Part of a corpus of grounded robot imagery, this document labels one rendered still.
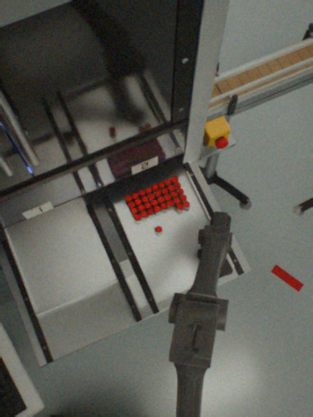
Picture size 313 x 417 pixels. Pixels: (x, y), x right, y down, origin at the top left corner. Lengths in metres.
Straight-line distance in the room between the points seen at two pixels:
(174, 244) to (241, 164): 1.15
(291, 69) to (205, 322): 1.08
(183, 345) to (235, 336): 1.55
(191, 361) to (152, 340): 1.52
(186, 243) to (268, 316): 0.99
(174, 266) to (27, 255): 0.46
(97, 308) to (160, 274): 0.22
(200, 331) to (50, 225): 0.84
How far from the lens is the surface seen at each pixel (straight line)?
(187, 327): 0.98
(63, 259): 1.66
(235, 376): 2.50
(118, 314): 1.61
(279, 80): 1.85
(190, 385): 1.01
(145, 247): 1.64
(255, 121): 2.82
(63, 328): 1.63
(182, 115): 1.39
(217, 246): 1.24
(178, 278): 1.62
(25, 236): 1.70
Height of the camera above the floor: 2.48
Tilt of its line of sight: 73 degrees down
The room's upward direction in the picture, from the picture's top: straight up
